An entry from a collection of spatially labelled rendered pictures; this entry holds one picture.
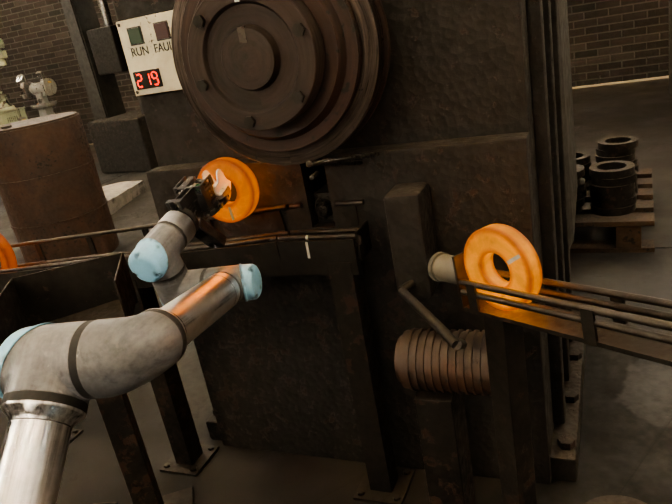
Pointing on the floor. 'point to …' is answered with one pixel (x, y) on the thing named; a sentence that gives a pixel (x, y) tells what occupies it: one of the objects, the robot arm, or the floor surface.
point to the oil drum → (53, 187)
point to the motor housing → (444, 405)
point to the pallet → (614, 197)
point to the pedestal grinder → (39, 93)
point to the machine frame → (542, 140)
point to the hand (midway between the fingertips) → (225, 182)
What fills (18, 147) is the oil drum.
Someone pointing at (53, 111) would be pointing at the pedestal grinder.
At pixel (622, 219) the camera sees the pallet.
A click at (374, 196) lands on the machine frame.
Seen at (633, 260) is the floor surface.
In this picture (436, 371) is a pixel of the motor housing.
